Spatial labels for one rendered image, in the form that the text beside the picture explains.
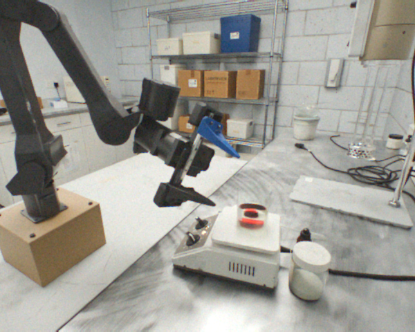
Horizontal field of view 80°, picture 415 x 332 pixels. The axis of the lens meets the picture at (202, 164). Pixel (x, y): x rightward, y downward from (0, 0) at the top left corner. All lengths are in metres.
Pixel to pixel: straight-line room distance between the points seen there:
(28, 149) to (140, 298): 0.32
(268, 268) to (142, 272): 0.24
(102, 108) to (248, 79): 2.24
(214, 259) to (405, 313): 0.32
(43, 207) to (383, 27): 0.81
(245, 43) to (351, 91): 1.11
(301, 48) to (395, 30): 2.14
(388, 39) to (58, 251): 0.83
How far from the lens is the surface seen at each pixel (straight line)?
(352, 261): 0.63
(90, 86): 0.46
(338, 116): 2.85
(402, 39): 0.76
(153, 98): 0.45
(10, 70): 0.50
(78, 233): 0.57
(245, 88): 2.62
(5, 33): 0.49
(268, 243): 0.46
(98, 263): 0.58
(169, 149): 0.41
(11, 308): 0.57
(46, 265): 0.56
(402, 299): 0.59
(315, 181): 0.93
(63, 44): 0.47
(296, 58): 2.87
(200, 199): 0.39
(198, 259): 0.49
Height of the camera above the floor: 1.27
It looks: 21 degrees down
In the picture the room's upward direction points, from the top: straight up
